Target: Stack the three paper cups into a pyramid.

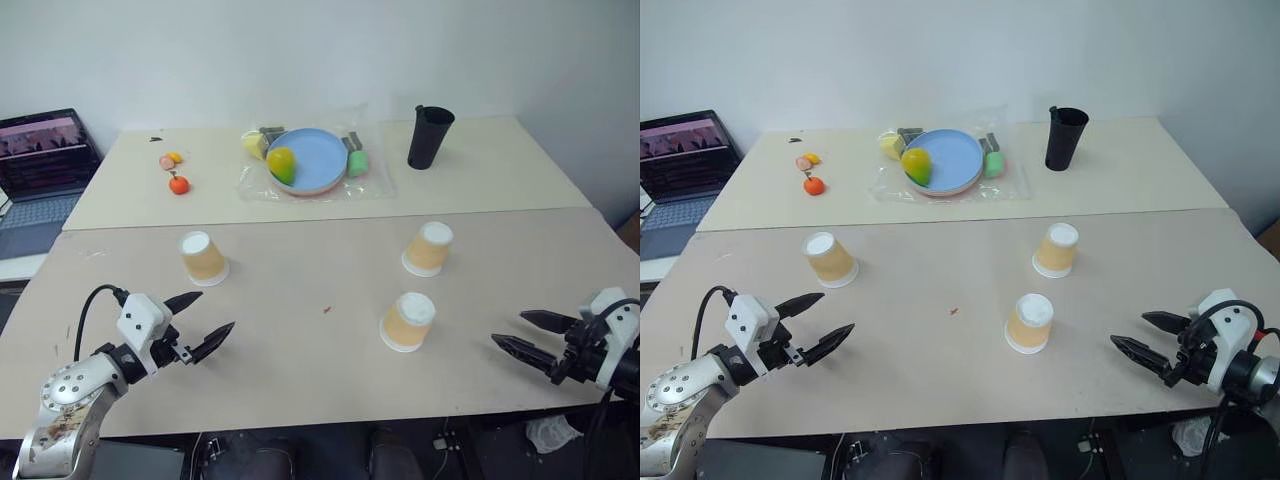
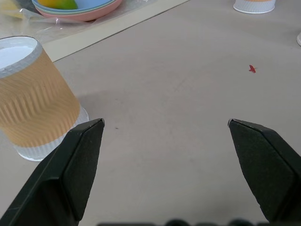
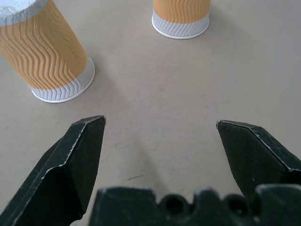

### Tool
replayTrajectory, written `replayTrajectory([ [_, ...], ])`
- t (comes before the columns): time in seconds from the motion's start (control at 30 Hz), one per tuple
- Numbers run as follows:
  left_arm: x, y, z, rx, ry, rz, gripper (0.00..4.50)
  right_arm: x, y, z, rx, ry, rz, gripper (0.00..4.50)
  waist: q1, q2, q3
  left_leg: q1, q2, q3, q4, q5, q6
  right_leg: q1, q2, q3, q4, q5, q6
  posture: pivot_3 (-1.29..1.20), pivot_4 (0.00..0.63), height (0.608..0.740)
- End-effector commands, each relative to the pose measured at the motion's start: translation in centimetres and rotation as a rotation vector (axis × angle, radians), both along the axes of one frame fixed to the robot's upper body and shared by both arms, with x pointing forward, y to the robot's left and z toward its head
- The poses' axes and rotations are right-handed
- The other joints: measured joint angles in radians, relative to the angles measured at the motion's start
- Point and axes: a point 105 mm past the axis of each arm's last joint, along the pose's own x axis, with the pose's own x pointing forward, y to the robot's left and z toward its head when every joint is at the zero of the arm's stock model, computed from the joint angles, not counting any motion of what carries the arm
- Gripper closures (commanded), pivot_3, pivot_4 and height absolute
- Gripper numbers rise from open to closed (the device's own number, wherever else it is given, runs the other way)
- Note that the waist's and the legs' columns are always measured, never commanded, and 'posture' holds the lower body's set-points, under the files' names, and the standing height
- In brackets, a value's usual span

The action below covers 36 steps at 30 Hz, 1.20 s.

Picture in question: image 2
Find blue plastic plate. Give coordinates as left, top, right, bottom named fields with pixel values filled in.
left=31, top=0, right=113, bottom=14

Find clear plastic bag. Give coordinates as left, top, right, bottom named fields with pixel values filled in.
left=0, top=0, right=151, bottom=45

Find brown ribbed paper cup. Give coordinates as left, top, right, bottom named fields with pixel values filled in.
left=233, top=0, right=276, bottom=14
left=0, top=35, right=90, bottom=162

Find stacked pink and blue plates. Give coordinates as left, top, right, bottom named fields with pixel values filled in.
left=35, top=0, right=123, bottom=22

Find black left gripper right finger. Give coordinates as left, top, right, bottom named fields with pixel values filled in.
left=227, top=118, right=301, bottom=223

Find green plastic plate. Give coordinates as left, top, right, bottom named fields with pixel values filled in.
left=33, top=0, right=118, bottom=16

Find yellow green toy mango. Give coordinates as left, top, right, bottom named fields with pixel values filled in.
left=37, top=0, right=79, bottom=10

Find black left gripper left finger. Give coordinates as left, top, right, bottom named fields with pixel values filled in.
left=0, top=118, right=105, bottom=226

